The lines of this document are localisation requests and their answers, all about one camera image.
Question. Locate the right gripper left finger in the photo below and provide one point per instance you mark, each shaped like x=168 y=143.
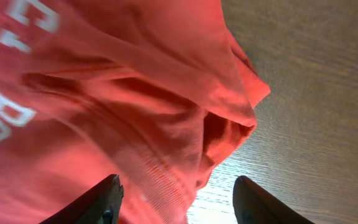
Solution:
x=99 y=205

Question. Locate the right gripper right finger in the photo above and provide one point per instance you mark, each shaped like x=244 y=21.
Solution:
x=254 y=205

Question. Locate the red printed t-shirt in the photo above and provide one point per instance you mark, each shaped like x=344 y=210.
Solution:
x=157 y=92

